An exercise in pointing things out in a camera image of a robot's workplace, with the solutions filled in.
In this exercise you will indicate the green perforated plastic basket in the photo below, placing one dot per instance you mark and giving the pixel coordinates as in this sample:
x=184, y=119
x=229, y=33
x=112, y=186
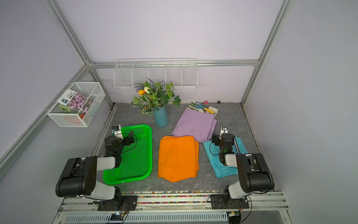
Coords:
x=137, y=158

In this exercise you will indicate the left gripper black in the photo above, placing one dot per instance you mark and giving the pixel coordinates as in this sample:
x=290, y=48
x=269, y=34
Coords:
x=127, y=139

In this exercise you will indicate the artificial plant bouquet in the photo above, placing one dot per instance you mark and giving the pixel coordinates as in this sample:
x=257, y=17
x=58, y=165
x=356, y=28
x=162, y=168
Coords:
x=153, y=96

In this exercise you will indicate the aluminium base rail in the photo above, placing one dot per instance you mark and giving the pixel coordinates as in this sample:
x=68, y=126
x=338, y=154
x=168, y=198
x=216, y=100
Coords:
x=156, y=207

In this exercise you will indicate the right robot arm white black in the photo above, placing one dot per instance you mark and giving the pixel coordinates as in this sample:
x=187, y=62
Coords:
x=254, y=174

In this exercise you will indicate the purple flower seed packet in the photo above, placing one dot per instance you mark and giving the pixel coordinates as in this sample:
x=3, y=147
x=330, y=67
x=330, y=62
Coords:
x=74, y=102

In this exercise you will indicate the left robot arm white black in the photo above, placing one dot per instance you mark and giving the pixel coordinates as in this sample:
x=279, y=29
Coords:
x=79, y=177

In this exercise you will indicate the purple pants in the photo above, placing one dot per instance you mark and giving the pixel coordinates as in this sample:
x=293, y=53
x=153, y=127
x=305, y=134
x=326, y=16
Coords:
x=193, y=123

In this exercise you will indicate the garden tool set card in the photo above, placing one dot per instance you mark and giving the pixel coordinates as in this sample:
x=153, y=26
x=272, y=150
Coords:
x=201, y=108

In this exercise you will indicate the teal vase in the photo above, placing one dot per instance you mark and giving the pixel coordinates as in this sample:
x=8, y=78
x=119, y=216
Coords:
x=160, y=116

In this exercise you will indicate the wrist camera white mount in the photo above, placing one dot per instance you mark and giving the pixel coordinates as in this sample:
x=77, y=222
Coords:
x=223, y=130
x=117, y=131

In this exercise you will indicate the white wire wall shelf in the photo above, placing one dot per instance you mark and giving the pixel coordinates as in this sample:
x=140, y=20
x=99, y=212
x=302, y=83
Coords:
x=182, y=72

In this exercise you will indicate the orange pants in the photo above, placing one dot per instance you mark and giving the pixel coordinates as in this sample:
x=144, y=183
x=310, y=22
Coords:
x=178, y=158

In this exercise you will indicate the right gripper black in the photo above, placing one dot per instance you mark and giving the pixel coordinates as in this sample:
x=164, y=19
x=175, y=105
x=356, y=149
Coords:
x=221, y=139

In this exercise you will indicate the white mesh wall basket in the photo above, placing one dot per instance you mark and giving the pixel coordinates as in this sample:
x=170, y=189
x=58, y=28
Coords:
x=92, y=90

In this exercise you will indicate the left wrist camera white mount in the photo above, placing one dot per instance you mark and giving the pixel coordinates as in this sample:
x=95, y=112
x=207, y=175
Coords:
x=117, y=131

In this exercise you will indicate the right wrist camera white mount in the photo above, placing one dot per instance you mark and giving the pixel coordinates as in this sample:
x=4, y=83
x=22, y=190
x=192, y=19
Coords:
x=223, y=130

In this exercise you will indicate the teal striped pants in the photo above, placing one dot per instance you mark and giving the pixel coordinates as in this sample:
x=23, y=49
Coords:
x=219, y=168

